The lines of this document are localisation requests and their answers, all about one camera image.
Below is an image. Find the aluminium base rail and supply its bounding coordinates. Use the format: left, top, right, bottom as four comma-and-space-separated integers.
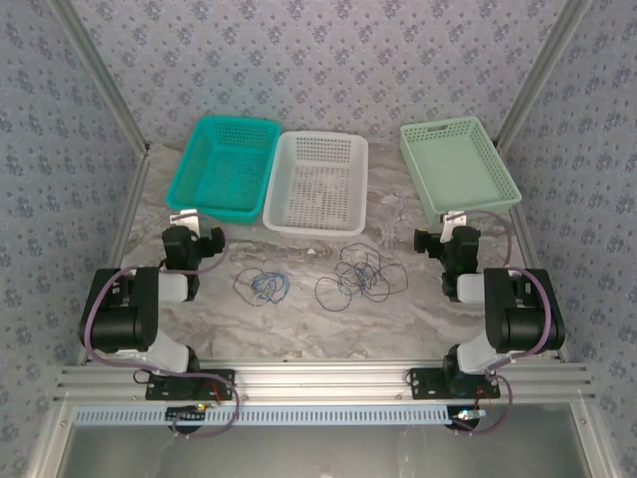
53, 358, 596, 405

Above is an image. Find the dark purple wire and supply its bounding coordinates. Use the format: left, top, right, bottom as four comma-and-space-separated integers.
232, 267, 293, 309

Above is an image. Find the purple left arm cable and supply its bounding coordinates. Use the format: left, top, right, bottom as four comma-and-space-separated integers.
81, 218, 242, 440

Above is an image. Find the black controller board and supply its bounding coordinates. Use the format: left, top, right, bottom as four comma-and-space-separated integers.
166, 403, 208, 425
450, 406, 487, 430

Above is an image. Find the pile of dark rubber bands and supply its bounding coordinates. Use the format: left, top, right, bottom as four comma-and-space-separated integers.
315, 242, 410, 313

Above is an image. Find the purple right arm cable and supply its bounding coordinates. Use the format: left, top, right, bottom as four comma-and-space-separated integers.
445, 209, 554, 438

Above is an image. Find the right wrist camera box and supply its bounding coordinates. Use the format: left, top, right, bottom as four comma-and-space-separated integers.
440, 209, 470, 240

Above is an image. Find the white plastic basket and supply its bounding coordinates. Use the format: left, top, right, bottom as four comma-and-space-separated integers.
262, 130, 370, 238

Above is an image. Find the grey metal panel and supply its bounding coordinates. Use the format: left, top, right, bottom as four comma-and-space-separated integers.
64, 405, 593, 478

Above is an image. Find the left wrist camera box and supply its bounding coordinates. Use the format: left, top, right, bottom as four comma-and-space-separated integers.
168, 208, 201, 235

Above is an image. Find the teal plastic basket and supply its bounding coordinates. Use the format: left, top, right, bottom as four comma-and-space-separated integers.
164, 116, 283, 226

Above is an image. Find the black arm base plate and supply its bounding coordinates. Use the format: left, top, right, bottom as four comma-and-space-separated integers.
144, 368, 236, 402
408, 367, 502, 401

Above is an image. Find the light green plastic basket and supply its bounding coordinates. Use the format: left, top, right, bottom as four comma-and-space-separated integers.
399, 116, 524, 226

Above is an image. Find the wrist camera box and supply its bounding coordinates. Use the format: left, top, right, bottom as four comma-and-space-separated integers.
440, 209, 470, 240
168, 208, 201, 235

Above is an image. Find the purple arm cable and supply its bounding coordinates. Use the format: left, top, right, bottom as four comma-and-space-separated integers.
445, 209, 554, 438
81, 218, 242, 440

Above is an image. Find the white slotted cable duct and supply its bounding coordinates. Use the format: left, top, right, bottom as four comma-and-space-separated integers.
74, 402, 452, 428

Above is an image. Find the aluminium frame post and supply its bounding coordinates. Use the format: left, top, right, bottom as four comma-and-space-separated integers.
491, 0, 593, 148
47, 0, 152, 156

